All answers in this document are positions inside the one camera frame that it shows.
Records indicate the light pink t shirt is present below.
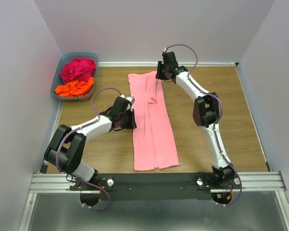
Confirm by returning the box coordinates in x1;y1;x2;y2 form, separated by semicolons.
128;71;179;171

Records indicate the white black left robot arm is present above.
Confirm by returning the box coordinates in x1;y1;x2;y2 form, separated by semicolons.
44;95;137;185

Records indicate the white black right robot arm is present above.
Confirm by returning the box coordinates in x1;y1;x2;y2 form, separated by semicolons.
156;49;242;188

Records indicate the orange t shirt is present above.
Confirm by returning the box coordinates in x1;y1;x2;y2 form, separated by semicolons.
54;77;94;98

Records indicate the grey plastic laundry basin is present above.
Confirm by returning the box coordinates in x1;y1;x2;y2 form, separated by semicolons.
51;51;99;102

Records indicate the magenta t shirt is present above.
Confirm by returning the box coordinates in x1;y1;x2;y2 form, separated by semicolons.
60;58;96;84

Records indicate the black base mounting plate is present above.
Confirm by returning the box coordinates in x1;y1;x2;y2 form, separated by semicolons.
70;172;240;205

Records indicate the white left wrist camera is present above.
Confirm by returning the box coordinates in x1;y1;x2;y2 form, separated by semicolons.
120;94;135;111

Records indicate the aluminium extrusion rail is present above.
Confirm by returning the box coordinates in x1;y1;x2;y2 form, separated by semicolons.
29;172;287;193

